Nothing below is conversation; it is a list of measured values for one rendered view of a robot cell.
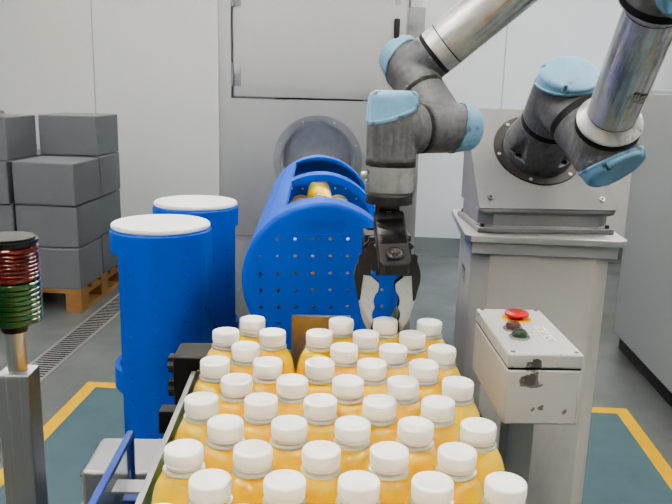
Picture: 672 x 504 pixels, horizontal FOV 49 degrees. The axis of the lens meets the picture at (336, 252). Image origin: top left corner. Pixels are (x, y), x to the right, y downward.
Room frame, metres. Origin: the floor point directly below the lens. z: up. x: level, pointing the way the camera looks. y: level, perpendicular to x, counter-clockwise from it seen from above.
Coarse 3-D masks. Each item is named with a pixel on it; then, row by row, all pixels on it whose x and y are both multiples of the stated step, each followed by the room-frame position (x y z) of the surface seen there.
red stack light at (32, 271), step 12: (0, 252) 0.78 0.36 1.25; (12, 252) 0.79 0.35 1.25; (24, 252) 0.80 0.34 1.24; (36, 252) 0.81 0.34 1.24; (0, 264) 0.79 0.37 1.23; (12, 264) 0.79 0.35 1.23; (24, 264) 0.80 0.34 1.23; (36, 264) 0.81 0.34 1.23; (0, 276) 0.79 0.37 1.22; (12, 276) 0.79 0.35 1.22; (24, 276) 0.80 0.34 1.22; (36, 276) 0.81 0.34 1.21
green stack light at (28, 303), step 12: (0, 288) 0.78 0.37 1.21; (12, 288) 0.79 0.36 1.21; (24, 288) 0.79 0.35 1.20; (36, 288) 0.81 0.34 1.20; (0, 300) 0.78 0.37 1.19; (12, 300) 0.79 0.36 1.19; (24, 300) 0.79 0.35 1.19; (36, 300) 0.81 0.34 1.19; (0, 312) 0.78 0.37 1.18; (12, 312) 0.79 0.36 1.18; (24, 312) 0.79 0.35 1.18; (36, 312) 0.81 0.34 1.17; (0, 324) 0.78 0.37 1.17; (12, 324) 0.79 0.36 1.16; (24, 324) 0.79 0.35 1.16
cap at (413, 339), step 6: (408, 330) 1.05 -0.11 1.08; (414, 330) 1.05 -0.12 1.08; (402, 336) 1.03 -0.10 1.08; (408, 336) 1.02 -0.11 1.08; (414, 336) 1.03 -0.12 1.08; (420, 336) 1.03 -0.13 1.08; (402, 342) 1.03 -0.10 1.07; (408, 342) 1.02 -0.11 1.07; (414, 342) 1.02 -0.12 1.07; (420, 342) 1.02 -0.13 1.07; (408, 348) 1.02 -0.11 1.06; (414, 348) 1.02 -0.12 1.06; (420, 348) 1.02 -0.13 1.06
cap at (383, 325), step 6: (378, 318) 1.10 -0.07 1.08; (384, 318) 1.10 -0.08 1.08; (390, 318) 1.10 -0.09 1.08; (378, 324) 1.08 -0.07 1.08; (384, 324) 1.08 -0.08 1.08; (390, 324) 1.08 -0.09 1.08; (396, 324) 1.08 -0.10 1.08; (378, 330) 1.08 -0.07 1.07; (384, 330) 1.08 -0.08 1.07; (390, 330) 1.08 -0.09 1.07; (396, 330) 1.09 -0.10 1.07
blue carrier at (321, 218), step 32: (320, 160) 2.14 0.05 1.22; (288, 192) 1.51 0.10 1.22; (352, 192) 2.14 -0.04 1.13; (288, 224) 1.27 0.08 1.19; (320, 224) 1.28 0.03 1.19; (352, 224) 1.28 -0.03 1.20; (256, 256) 1.27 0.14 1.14; (288, 256) 1.27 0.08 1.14; (320, 256) 1.27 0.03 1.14; (352, 256) 1.28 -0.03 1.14; (256, 288) 1.27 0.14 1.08; (288, 288) 1.27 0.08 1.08; (320, 288) 1.27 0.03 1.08; (352, 288) 1.28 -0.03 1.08; (384, 288) 1.28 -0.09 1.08; (288, 320) 1.27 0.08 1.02
